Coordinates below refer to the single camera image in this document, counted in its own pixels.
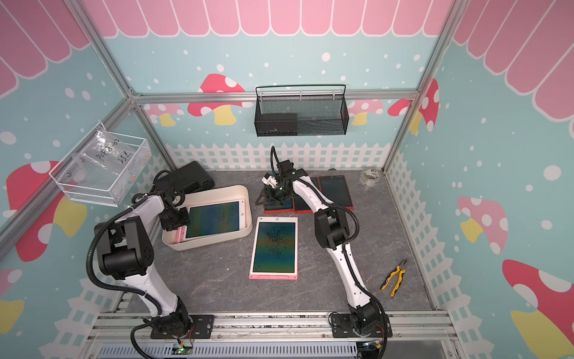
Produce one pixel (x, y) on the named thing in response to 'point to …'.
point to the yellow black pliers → (399, 268)
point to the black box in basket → (276, 124)
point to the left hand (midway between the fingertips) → (183, 226)
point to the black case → (188, 178)
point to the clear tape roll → (371, 176)
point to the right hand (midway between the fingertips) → (261, 204)
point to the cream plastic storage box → (211, 196)
